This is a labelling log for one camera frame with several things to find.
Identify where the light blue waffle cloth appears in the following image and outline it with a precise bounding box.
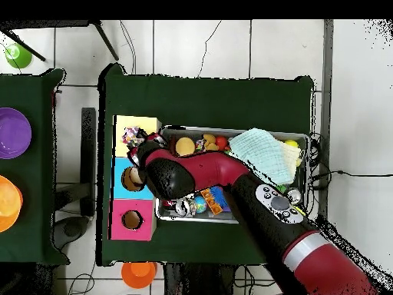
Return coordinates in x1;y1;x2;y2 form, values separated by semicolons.
228;128;296;185

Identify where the silver mesh bin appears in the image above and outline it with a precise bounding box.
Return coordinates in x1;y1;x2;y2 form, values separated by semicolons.
155;124;311;225

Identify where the wooden box with three holes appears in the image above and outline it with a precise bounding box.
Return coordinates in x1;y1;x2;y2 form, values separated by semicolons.
108;114;163;242

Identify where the orange sponge disc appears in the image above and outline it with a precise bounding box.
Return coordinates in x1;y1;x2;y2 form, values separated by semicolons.
174;137;197;157

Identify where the brown plush toy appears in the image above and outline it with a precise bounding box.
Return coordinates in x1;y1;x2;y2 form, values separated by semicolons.
202;133;220;152

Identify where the red orange ball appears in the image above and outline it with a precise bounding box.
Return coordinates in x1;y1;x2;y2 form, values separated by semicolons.
214;135;230;151

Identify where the black upright panel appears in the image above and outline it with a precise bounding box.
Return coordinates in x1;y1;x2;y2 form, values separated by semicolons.
80;107;97;217

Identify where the crushed silver can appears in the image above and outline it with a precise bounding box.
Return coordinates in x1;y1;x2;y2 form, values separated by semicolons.
175;197;197;217

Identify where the globe print ball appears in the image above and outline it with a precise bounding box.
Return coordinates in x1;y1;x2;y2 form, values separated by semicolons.
193;195;208;214

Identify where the orange plastic grid block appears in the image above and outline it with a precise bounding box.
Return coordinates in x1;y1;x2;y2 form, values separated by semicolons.
200;187;223;216

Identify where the blue spiky ball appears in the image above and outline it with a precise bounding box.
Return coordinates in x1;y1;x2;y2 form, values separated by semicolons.
210;185;230;210

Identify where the black tripod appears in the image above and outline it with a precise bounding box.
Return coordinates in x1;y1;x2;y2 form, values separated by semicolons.
0;19;120;62

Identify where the dark green side tablecloth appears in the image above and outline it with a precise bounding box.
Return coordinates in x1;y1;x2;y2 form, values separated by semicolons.
0;68;70;266

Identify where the cream waffle cloth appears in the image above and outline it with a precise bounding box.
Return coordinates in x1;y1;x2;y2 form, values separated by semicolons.
277;139;303;168

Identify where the orange cup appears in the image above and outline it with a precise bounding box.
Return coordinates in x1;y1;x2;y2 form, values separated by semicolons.
121;261;158;290

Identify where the purple bowl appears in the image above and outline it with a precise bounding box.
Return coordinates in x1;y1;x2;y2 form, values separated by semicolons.
0;107;32;160

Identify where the round silver can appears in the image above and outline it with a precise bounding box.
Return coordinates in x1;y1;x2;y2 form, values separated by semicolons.
286;187;302;206

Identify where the green cup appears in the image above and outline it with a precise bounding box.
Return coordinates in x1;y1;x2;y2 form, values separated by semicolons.
4;42;33;69

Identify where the orange bowl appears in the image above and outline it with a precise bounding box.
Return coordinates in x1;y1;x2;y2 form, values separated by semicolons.
0;174;24;234

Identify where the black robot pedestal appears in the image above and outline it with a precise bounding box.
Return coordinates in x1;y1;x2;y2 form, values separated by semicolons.
162;262;239;295

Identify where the black cable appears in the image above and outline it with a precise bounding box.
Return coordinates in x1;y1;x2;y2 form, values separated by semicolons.
309;169;393;182

